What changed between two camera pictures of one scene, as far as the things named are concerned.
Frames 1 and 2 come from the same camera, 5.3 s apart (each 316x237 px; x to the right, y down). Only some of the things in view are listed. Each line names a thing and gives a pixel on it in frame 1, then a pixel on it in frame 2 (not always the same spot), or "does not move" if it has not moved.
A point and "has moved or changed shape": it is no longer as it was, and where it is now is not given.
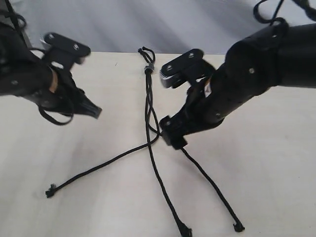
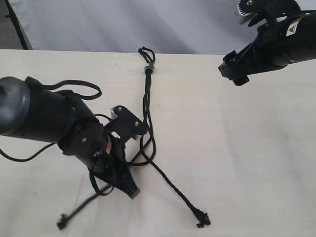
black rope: [148, 57] → [201, 218]
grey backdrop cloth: [167, 27] does not move
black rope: [154, 131] → [147, 156]
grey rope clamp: [151, 65] does not move
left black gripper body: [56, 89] → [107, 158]
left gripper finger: [84, 105] → [126, 182]
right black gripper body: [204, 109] → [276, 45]
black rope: [151, 129] has moved or changed shape
